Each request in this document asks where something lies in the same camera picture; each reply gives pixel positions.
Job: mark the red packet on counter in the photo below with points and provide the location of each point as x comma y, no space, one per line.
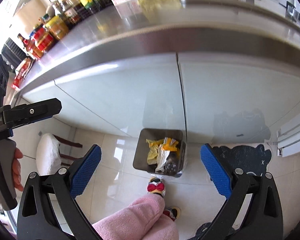
21,72

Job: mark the yellow lid sauce jar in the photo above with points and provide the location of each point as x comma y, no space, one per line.
57,27

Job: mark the clear plastic bottle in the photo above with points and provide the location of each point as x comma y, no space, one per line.
171,166

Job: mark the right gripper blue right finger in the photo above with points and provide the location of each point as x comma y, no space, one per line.
217,172

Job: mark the white sliding door rail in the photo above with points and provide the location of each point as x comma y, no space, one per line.
288,138

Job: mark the orange snack package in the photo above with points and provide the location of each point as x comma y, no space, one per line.
170,144

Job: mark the black cat floor mat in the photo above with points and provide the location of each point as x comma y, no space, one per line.
252,160

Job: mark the red label sauce jar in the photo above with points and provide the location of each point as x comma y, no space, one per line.
42,39

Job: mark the dark grey trash bin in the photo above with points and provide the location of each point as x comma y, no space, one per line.
142,150

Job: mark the pink fleece trouser leg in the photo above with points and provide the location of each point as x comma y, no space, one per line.
143,219

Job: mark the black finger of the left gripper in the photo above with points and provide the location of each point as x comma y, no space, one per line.
28,114

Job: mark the yellow paper bag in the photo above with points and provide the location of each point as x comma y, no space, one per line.
153,150

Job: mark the dark sauce bottle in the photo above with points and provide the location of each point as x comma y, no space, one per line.
31,47

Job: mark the white crumpled paper trash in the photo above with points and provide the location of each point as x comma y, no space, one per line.
161,159

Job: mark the slipper with red bow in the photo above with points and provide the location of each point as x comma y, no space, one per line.
156,186

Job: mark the person's left hand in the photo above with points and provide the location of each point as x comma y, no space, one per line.
16,170

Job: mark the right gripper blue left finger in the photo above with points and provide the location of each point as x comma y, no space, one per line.
83,169

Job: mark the black dish rack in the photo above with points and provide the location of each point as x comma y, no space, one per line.
12,54

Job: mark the white cushioned wooden stool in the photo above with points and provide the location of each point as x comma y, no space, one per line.
49,158

